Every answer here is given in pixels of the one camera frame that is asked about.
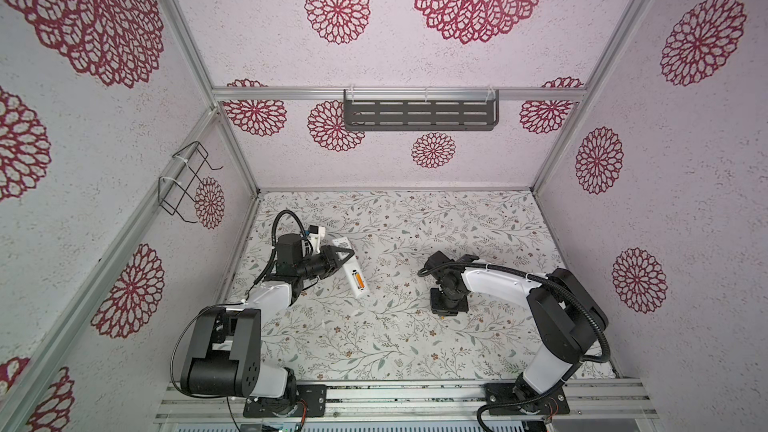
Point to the aluminium front rail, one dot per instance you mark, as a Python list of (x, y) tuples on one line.
[(423, 400)]

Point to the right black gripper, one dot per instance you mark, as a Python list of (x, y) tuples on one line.
[(435, 308)]

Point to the black wire wall rack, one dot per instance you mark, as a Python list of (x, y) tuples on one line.
[(173, 190)]

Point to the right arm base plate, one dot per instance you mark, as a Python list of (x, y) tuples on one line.
[(520, 399)]

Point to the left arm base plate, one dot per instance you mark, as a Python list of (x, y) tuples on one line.
[(285, 401)]

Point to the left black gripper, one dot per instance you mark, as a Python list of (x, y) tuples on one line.
[(331, 252)]

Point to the orange battery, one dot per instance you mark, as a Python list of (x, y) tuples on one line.
[(359, 281)]

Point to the dark grey wall shelf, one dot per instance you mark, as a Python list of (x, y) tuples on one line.
[(425, 115)]

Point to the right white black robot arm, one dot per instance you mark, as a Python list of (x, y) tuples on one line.
[(570, 323)]

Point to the white remote control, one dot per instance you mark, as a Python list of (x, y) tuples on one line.
[(350, 268)]

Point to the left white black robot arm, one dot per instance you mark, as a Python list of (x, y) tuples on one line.
[(223, 358)]

